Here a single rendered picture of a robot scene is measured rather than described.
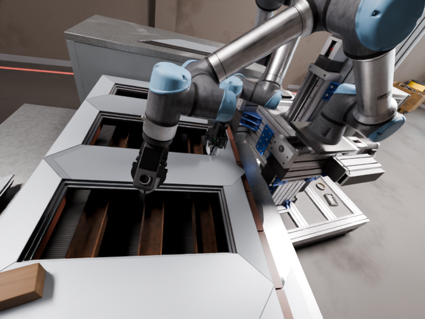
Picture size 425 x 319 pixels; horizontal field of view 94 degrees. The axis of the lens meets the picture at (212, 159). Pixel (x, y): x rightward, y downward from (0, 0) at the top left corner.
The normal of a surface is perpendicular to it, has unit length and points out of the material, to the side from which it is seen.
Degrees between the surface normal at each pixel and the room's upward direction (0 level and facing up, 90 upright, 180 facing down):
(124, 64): 90
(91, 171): 0
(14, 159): 0
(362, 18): 107
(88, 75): 90
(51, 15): 90
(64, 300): 0
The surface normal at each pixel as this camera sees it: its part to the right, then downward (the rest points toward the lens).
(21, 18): 0.32, 0.69
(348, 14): -0.95, 0.25
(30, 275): 0.22, -0.73
